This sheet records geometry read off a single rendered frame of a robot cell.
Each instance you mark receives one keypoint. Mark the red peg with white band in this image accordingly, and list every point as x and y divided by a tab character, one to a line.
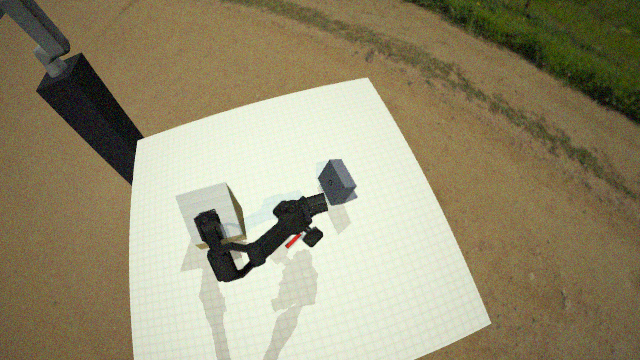
293	240

